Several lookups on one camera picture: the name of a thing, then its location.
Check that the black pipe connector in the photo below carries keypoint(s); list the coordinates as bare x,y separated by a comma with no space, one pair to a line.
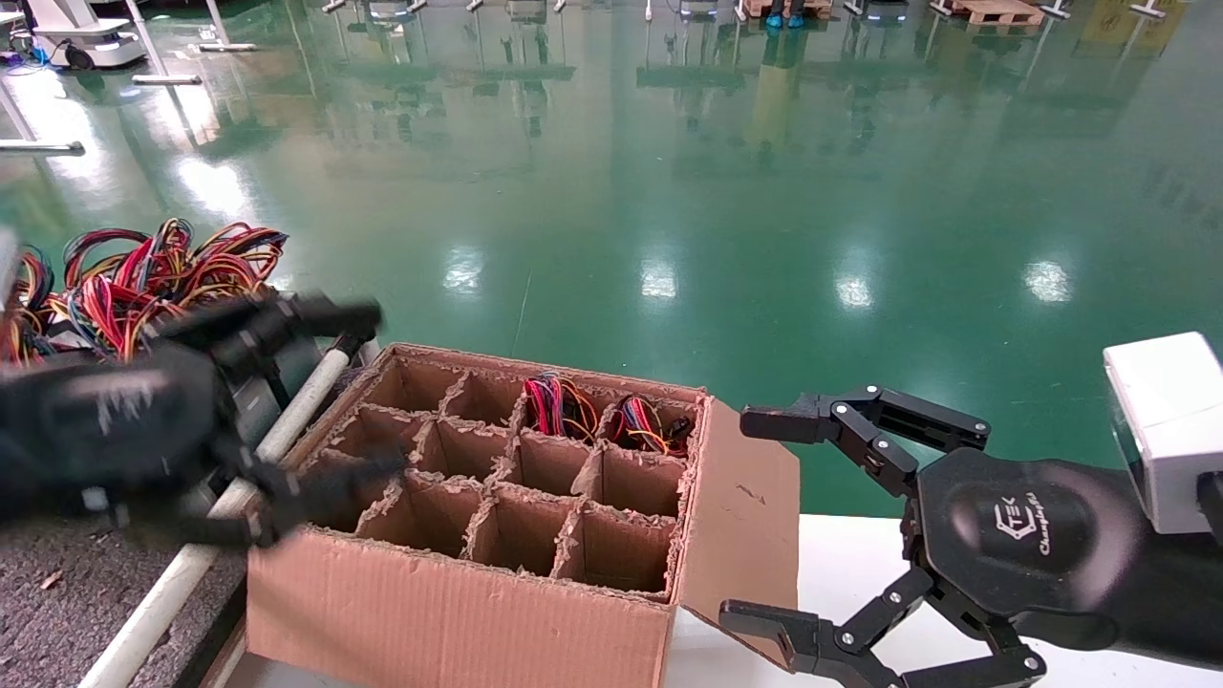
355,344

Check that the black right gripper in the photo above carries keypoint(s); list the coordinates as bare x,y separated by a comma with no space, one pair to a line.
1027,535

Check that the long white pipe rail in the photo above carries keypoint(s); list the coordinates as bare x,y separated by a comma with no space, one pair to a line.
153,612

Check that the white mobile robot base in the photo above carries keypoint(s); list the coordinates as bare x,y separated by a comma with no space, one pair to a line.
81,38

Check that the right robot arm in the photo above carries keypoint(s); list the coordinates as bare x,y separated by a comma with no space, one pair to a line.
1185,592

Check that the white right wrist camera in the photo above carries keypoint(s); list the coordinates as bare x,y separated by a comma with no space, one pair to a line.
1166,430

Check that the white table leg frame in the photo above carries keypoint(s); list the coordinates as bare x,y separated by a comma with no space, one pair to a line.
167,78
229,46
38,145

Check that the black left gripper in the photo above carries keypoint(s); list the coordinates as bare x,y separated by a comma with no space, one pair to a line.
105,430

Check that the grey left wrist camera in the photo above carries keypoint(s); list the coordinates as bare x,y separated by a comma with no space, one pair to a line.
6,268

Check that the brown cardboard box with dividers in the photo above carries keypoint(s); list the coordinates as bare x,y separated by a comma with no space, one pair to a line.
459,612

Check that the wooden pallet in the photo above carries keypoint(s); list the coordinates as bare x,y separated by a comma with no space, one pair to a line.
817,8
994,11

